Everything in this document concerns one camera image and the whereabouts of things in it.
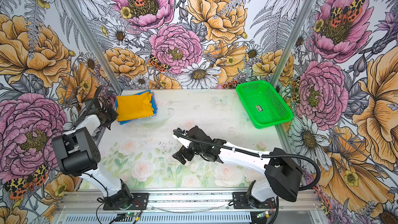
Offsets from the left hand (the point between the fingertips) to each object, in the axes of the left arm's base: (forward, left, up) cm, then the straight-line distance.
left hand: (117, 118), depth 94 cm
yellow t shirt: (+11, -6, -3) cm, 13 cm away
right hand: (-23, -41, +3) cm, 47 cm away
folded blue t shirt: (+12, +5, 0) cm, 13 cm away
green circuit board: (-47, -18, -8) cm, 51 cm away
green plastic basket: (+15, -95, -8) cm, 96 cm away
